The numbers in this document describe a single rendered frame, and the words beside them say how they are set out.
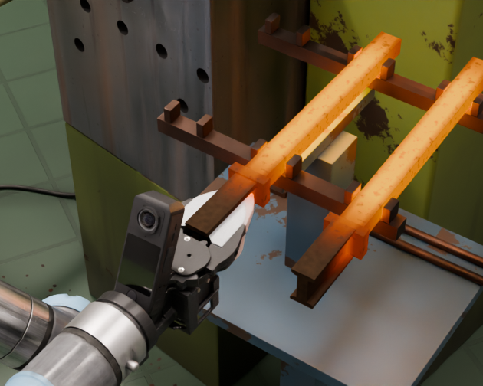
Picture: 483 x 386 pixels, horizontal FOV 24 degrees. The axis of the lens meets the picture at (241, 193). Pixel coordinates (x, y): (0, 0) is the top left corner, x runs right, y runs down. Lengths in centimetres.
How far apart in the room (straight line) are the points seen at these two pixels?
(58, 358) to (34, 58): 199
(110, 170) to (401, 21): 64
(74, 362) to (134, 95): 83
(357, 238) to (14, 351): 36
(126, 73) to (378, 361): 66
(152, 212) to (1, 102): 181
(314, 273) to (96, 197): 104
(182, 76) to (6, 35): 145
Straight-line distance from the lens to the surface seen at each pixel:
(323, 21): 170
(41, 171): 263
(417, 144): 124
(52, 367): 102
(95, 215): 212
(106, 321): 105
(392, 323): 142
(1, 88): 288
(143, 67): 173
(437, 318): 143
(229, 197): 116
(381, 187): 119
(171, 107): 128
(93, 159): 200
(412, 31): 159
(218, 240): 113
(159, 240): 105
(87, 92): 190
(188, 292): 110
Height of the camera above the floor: 176
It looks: 44 degrees down
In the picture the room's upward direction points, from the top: straight up
